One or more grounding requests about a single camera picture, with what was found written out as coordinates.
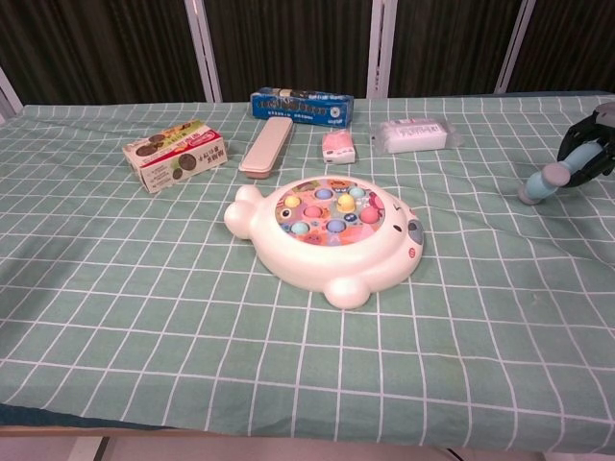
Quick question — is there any small pink white box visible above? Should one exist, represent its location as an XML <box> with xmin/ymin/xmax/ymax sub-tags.
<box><xmin>320</xmin><ymin>128</ymin><xmax>357</xmax><ymax>165</ymax></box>

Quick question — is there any light blue toy mallet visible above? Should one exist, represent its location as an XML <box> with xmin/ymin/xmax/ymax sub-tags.
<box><xmin>518</xmin><ymin>142</ymin><xmax>602</xmax><ymax>206</ymax></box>

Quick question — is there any beige long cutlery case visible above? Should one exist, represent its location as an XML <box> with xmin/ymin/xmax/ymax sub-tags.
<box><xmin>238</xmin><ymin>117</ymin><xmax>293</xmax><ymax>180</ymax></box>

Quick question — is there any white plastic-wrapped pack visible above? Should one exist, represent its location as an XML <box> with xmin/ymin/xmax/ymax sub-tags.
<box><xmin>372</xmin><ymin>117</ymin><xmax>463</xmax><ymax>155</ymax></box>

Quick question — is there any white whale whack-a-mole toy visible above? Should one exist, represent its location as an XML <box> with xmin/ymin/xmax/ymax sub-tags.
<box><xmin>224</xmin><ymin>175</ymin><xmax>427</xmax><ymax>309</ymax></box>

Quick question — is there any green checkered tablecloth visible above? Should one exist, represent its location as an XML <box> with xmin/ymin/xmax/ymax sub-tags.
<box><xmin>0</xmin><ymin>88</ymin><xmax>615</xmax><ymax>455</ymax></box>

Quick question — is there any cookie box with pink label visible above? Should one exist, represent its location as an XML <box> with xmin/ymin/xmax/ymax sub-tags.
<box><xmin>122</xmin><ymin>119</ymin><xmax>228</xmax><ymax>194</ymax></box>

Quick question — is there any blue cookie package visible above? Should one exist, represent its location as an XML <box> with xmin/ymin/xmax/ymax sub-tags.
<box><xmin>249</xmin><ymin>85</ymin><xmax>356</xmax><ymax>129</ymax></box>

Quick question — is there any white partition frame post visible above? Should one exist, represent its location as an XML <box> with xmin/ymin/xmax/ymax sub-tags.
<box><xmin>184</xmin><ymin>0</ymin><xmax>223</xmax><ymax>103</ymax></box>
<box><xmin>367</xmin><ymin>0</ymin><xmax>398</xmax><ymax>100</ymax></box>
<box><xmin>494</xmin><ymin>0</ymin><xmax>537</xmax><ymax>95</ymax></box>
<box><xmin>0</xmin><ymin>64</ymin><xmax>24</xmax><ymax>124</ymax></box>

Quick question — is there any black grey right robot hand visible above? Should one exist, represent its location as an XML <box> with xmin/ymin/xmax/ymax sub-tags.
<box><xmin>556</xmin><ymin>101</ymin><xmax>615</xmax><ymax>189</ymax></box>

